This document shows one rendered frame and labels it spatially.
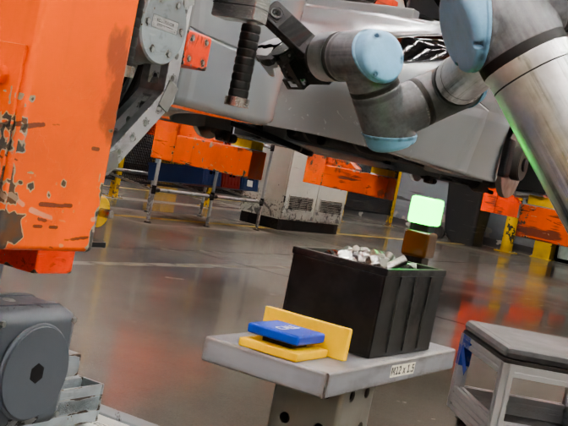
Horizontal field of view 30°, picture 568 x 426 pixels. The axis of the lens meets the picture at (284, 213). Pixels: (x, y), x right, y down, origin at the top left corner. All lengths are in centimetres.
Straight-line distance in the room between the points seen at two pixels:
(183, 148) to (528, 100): 489
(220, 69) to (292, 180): 747
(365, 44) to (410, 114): 16
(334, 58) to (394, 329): 63
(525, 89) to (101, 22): 51
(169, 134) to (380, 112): 438
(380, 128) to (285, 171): 795
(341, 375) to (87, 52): 47
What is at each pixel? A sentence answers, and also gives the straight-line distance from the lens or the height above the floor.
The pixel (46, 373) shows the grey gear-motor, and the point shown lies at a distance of 153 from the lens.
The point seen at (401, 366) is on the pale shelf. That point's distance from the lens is 140.
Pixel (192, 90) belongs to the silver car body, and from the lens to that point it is 231.
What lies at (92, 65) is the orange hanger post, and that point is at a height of 74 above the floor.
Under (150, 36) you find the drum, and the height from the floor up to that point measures 83.
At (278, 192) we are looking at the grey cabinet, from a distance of 983.
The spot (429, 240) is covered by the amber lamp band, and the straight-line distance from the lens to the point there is 157.
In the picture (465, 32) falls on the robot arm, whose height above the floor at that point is 87.
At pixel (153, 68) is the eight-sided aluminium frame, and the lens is 210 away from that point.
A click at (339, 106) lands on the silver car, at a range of 424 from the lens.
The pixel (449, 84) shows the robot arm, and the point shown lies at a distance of 184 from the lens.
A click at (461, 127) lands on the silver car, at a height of 93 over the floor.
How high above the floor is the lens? 68
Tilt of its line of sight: 3 degrees down
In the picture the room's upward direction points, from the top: 11 degrees clockwise
